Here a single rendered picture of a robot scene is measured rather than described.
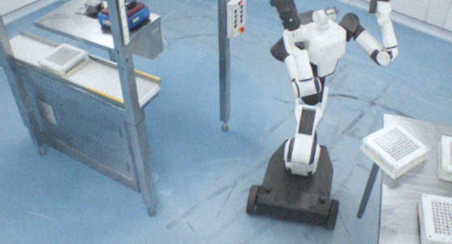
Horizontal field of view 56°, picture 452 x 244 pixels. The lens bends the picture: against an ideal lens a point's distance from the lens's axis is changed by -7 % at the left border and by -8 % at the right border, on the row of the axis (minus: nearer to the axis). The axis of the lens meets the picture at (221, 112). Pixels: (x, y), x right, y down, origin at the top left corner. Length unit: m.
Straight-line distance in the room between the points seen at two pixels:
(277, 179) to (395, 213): 1.16
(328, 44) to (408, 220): 0.96
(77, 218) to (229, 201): 1.05
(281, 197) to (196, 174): 0.70
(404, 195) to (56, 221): 2.20
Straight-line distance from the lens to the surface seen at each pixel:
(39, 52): 3.23
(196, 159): 3.37
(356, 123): 3.81
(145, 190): 2.85
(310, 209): 2.86
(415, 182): 2.23
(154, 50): 2.50
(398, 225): 2.03
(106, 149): 3.08
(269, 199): 2.86
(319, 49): 2.34
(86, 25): 2.47
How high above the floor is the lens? 2.42
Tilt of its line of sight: 40 degrees down
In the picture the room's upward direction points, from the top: 1 degrees counter-clockwise
